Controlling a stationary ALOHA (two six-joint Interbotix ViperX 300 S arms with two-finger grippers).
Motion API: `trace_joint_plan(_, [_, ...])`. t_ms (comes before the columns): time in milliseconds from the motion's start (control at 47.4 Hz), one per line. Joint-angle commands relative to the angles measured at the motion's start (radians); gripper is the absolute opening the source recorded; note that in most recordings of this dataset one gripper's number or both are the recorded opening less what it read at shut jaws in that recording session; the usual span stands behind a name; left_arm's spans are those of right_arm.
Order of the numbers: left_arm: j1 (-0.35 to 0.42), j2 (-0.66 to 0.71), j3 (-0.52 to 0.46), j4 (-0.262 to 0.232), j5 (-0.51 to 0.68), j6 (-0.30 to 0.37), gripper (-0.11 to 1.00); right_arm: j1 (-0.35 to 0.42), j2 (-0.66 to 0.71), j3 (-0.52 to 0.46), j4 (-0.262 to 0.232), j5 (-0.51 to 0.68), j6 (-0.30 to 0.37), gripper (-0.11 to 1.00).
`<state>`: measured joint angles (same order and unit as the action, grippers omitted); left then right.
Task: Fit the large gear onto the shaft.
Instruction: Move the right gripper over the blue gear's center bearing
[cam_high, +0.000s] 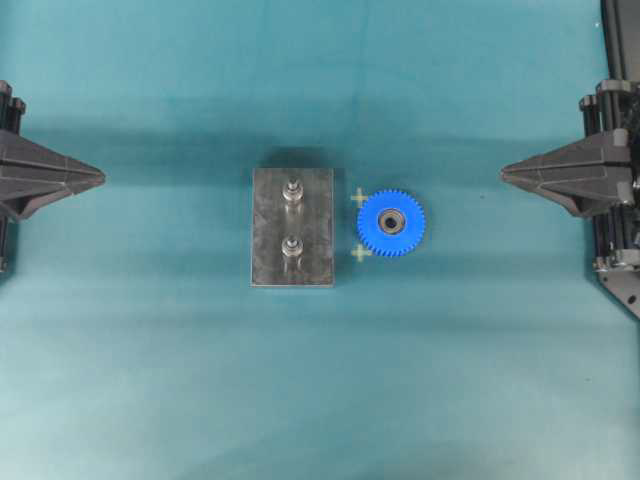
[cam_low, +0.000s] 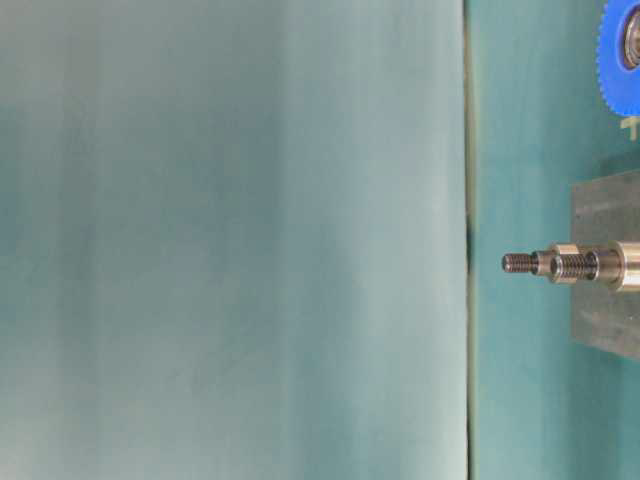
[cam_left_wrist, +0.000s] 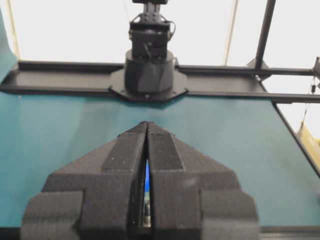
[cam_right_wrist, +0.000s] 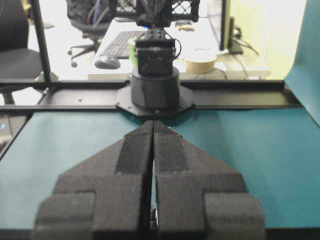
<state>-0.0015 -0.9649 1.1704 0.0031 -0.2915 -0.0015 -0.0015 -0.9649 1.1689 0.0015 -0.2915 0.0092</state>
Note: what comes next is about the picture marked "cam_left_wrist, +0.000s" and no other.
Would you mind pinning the yellow object at edge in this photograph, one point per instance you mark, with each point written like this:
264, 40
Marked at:
310, 143

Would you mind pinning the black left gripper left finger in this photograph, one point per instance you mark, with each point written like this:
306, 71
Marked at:
95, 197

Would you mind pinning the black aluminium frame rail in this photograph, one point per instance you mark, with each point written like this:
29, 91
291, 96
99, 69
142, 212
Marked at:
106, 80

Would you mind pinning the black upright frame post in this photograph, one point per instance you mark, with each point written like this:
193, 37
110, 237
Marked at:
258, 61

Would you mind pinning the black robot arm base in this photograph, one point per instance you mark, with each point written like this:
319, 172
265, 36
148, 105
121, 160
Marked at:
149, 73

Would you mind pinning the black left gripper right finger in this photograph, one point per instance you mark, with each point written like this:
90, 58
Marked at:
194, 197

